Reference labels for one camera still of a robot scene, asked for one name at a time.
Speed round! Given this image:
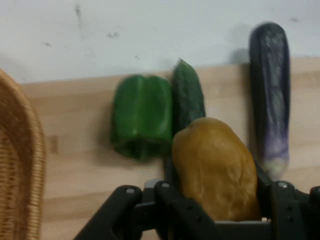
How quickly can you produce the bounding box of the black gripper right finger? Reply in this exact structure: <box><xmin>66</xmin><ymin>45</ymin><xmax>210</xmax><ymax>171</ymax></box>
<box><xmin>254</xmin><ymin>161</ymin><xmax>320</xmax><ymax>240</ymax></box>

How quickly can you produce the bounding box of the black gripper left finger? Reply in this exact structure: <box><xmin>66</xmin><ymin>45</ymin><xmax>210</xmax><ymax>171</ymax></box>
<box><xmin>73</xmin><ymin>158</ymin><xmax>219</xmax><ymax>240</ymax></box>

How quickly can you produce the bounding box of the brown potato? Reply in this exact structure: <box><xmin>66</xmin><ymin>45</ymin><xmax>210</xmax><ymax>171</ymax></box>
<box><xmin>171</xmin><ymin>116</ymin><xmax>262</xmax><ymax>222</ymax></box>

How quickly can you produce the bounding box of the green bell pepper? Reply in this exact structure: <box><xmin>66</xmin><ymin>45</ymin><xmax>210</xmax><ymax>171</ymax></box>
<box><xmin>109</xmin><ymin>74</ymin><xmax>175</xmax><ymax>161</ymax></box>

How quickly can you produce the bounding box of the purple eggplant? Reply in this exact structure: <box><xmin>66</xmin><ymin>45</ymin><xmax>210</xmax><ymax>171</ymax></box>
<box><xmin>248</xmin><ymin>21</ymin><xmax>292</xmax><ymax>180</ymax></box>

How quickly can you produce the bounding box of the long dark green cucumber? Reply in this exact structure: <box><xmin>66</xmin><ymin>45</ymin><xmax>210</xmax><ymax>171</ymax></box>
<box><xmin>171</xmin><ymin>58</ymin><xmax>207</xmax><ymax>136</ymax></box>

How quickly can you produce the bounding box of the bamboo cutting board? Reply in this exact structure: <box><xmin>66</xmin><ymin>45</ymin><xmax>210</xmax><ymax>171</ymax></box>
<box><xmin>21</xmin><ymin>56</ymin><xmax>320</xmax><ymax>240</ymax></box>

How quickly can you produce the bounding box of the woven wicker basket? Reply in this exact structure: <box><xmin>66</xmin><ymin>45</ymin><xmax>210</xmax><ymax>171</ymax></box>
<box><xmin>0</xmin><ymin>67</ymin><xmax>47</xmax><ymax>240</ymax></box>

